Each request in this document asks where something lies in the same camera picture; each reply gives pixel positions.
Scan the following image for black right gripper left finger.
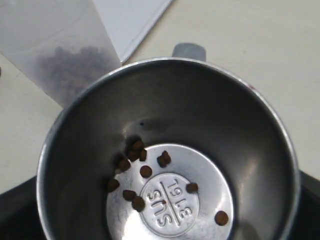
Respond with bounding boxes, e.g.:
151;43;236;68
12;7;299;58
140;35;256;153
0;176;46;240

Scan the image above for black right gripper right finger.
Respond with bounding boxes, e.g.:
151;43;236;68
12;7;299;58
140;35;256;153
296;171;320;240

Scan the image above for brown pellets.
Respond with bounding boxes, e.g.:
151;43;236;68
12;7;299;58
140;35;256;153
106;143;234;238
37;45;121;107

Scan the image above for steel mug poured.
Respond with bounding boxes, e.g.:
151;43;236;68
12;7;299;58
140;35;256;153
36;57;300;240

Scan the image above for clear plastic jar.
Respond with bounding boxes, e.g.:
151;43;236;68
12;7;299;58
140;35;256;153
0;0;121;107

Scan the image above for brown pellets in pitcher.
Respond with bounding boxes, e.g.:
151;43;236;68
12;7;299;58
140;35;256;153
37;45;121;107

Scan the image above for white plastic tray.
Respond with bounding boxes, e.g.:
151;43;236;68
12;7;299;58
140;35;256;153
94;0;172;63

